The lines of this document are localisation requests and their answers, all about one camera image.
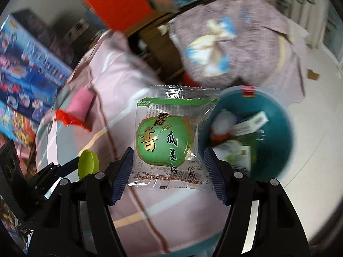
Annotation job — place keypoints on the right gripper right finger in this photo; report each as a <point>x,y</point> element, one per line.
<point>235,190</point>

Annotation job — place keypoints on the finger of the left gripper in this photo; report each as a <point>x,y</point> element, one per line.
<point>41,182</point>

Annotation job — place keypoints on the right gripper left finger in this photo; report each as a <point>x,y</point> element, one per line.
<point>103,190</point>

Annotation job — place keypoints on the lime green lid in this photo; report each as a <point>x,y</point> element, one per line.
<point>88,163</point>

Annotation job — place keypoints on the green white medicine box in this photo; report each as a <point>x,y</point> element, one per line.
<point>251,125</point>

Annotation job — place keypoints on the white red foil bag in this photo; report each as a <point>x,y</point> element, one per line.
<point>222,125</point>

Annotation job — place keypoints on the red snack wrapper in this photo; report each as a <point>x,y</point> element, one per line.
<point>68,120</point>

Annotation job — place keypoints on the green melon seed packet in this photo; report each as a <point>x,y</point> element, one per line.
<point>166,145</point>

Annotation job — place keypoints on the pink paper cup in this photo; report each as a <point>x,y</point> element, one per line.
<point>81,103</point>

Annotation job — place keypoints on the pink plaid quilt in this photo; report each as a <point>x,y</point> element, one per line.
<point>149,221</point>

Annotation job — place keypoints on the blue toy box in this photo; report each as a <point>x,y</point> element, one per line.
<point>35,64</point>

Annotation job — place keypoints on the red round stool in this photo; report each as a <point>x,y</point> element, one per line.
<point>187,81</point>

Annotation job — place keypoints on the cardboard scrap on floor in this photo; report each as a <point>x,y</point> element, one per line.
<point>312,75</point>

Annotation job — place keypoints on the purple striped cloth bundle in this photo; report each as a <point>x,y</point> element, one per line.
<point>249,41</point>

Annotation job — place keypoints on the brown wooden cabinet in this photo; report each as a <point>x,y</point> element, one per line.
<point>149,39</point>

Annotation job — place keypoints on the white curtain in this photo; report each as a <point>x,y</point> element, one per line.
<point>310,15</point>

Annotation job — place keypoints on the wall power socket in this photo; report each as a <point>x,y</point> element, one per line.
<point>78,29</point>

